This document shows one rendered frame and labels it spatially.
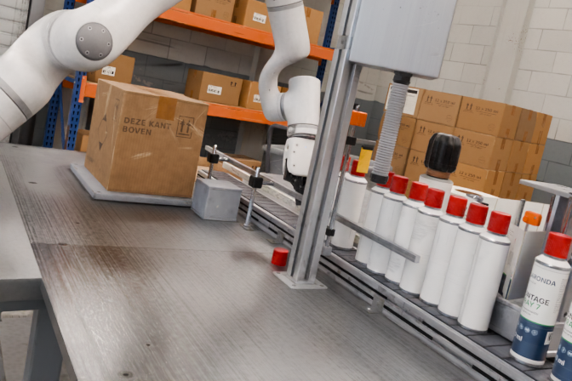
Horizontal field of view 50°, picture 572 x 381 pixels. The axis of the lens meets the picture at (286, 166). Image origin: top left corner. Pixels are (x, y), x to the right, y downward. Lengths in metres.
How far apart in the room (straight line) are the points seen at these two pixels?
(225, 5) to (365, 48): 4.26
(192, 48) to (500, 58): 3.05
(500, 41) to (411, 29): 5.42
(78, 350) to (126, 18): 0.67
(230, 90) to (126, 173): 3.84
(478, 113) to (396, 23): 3.66
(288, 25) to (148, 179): 0.56
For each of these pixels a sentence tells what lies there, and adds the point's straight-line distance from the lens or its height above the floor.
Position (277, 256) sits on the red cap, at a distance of 1.34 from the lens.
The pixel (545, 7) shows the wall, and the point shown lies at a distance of 6.46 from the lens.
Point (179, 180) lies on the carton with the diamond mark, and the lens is 1.71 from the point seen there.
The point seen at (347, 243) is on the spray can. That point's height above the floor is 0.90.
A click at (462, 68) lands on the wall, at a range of 6.82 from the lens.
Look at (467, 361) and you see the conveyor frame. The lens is 1.08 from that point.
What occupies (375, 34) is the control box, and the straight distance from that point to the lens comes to 1.15.
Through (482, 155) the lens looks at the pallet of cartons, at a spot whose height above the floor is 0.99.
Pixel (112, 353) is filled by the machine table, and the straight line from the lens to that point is 0.87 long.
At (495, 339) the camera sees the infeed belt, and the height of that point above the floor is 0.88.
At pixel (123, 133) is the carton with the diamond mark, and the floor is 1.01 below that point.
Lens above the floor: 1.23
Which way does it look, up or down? 8 degrees down
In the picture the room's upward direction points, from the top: 12 degrees clockwise
